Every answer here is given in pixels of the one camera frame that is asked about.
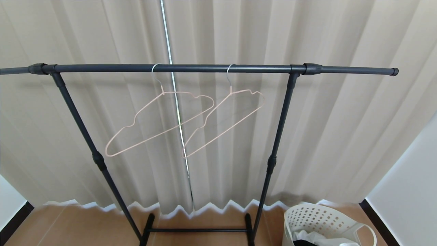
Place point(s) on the pink clothes hanger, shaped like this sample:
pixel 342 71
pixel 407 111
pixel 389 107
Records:
pixel 230 90
pixel 163 90

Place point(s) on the white laundry basket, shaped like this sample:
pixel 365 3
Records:
pixel 317 218

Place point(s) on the black shorts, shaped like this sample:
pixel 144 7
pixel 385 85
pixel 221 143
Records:
pixel 304 243

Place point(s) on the beige curtain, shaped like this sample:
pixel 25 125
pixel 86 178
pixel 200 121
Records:
pixel 307 136

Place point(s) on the white garment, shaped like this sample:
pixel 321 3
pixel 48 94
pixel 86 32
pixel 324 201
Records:
pixel 307 235

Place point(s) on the black clothes rack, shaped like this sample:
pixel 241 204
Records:
pixel 205 68

